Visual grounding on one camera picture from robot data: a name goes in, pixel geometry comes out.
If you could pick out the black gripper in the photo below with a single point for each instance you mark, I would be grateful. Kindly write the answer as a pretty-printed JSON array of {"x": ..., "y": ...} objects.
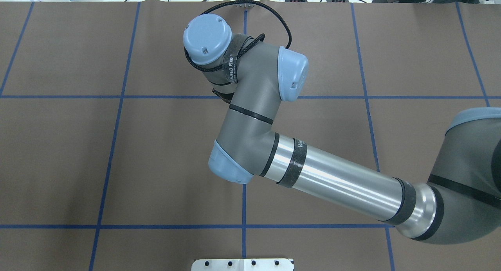
[{"x": 217, "y": 93}]

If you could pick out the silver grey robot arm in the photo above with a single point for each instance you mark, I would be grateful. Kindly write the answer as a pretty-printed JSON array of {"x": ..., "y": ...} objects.
[{"x": 460, "y": 202}]

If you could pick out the white pedestal column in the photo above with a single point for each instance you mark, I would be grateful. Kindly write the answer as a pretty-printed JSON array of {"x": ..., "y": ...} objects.
[{"x": 244, "y": 264}]

